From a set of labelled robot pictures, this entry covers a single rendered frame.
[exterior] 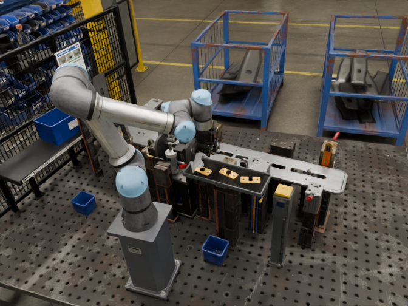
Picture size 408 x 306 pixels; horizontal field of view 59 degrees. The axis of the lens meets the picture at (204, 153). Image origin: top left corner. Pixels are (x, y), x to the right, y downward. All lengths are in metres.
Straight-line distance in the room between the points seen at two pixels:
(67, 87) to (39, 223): 1.23
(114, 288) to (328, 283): 0.99
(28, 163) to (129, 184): 0.94
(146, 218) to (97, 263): 0.58
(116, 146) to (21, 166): 0.87
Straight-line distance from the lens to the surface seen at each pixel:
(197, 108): 1.37
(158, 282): 1.69
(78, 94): 1.18
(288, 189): 1.52
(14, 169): 2.16
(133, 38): 5.46
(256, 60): 4.40
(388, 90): 4.28
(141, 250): 1.52
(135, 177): 1.36
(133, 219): 1.44
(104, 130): 1.37
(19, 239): 2.24
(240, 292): 1.74
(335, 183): 1.84
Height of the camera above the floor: 2.18
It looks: 36 degrees down
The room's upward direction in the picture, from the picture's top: 4 degrees counter-clockwise
